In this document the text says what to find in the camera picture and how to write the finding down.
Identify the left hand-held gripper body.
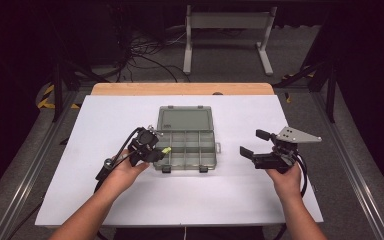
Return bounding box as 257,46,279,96
127,125,164,168

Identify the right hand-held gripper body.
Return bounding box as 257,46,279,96
252,126,323,175

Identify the clear grey compartment box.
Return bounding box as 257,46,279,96
152,104,222,175

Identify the person's right hand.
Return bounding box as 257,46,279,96
265,163,303,201

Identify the person's left hand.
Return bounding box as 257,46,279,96
106,148,151,193

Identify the white table cover board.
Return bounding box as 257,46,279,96
34,94,325,228

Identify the wooden table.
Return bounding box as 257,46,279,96
90,82,276,97

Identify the black metal stand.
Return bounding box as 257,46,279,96
273,59,338,124
50,59,112,123

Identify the person's dark clothing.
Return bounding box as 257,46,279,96
113,226,266,240

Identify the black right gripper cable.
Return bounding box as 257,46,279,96
294,152,310,198

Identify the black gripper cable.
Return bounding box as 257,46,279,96
294,152,310,198
94,126,145,194

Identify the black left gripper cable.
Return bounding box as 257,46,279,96
94,126,145,194

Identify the aluminium rail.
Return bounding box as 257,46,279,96
312,89,384,240
0,91,78,240

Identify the tangle of black cables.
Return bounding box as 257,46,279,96
111,19,192,84

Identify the white metal stand frame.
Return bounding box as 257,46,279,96
182,4,278,77

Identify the black floor cable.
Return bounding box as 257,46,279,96
9,202,44,240

